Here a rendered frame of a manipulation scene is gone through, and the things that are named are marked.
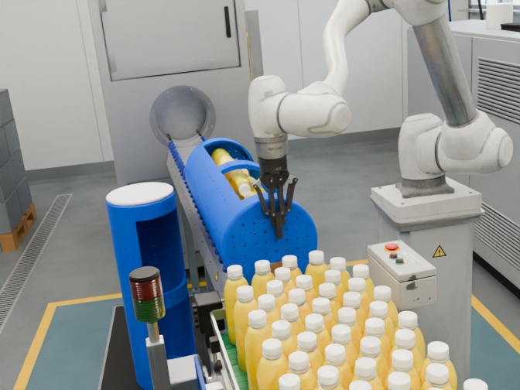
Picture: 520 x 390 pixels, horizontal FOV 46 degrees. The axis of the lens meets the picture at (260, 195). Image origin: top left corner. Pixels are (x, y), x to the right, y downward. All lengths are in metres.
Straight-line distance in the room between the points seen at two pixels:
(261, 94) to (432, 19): 0.57
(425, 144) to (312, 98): 0.76
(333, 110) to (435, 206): 0.81
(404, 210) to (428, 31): 0.60
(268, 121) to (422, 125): 0.77
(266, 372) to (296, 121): 0.60
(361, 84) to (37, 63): 3.52
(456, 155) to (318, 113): 0.75
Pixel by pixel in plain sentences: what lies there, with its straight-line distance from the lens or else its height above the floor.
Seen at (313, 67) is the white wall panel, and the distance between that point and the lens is 7.02.
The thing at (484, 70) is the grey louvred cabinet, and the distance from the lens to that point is 3.78.
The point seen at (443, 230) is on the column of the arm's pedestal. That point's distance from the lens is 2.24.
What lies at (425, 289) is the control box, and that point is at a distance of 1.60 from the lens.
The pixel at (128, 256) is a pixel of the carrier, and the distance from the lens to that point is 2.59.
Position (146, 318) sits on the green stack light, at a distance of 1.31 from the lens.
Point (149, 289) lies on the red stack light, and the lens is 1.28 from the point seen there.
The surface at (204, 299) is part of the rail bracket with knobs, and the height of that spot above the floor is 1.00.
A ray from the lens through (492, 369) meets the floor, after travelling 3.22.
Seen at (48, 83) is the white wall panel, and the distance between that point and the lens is 7.00.
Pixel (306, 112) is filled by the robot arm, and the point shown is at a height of 1.50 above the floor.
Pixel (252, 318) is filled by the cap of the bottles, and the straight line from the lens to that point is 1.37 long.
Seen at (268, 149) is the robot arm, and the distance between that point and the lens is 1.61.
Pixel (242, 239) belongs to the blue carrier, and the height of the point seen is 1.13.
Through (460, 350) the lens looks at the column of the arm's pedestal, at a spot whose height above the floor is 0.45.
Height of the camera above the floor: 1.78
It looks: 18 degrees down
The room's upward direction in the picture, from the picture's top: 5 degrees counter-clockwise
